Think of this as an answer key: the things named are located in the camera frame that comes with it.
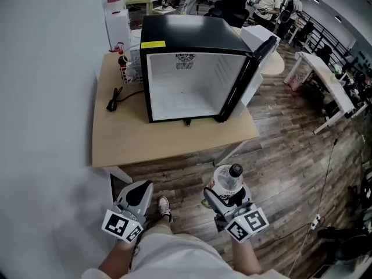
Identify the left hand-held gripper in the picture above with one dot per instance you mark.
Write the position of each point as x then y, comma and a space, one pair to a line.
119, 225

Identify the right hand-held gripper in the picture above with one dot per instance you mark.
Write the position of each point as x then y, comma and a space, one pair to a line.
247, 225

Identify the clear drink bottle black cap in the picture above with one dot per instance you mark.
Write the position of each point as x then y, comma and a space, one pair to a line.
225, 180

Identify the black mini fridge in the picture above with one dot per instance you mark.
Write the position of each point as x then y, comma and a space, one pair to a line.
186, 32

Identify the person's left forearm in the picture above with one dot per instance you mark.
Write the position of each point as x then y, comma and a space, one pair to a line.
116, 257

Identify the person's right forearm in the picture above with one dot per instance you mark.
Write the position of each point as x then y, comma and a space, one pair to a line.
247, 257

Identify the person's white shoe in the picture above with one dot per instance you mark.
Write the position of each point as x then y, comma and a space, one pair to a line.
165, 208

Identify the light wooden table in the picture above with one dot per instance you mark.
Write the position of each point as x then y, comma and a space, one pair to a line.
162, 138

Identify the person's beige shorts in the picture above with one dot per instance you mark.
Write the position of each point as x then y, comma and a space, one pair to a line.
180, 257

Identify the white power strip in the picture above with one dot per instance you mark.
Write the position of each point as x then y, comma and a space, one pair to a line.
315, 221

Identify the pink bag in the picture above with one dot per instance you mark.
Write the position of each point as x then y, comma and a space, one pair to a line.
295, 82

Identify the round beige table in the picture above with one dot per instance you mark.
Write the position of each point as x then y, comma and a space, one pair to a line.
274, 64

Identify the long white desk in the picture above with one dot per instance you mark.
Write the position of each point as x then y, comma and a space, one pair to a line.
328, 83

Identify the white box appliance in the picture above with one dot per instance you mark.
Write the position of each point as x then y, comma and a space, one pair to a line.
257, 33

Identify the tall white cardboard box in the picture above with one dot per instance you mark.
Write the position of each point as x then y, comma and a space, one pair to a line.
117, 29

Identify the black office chair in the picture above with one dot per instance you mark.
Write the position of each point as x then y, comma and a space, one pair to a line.
232, 9

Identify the black metal railing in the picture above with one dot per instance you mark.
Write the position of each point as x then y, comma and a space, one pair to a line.
328, 30

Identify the light green table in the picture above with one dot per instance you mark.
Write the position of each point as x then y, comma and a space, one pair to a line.
139, 1

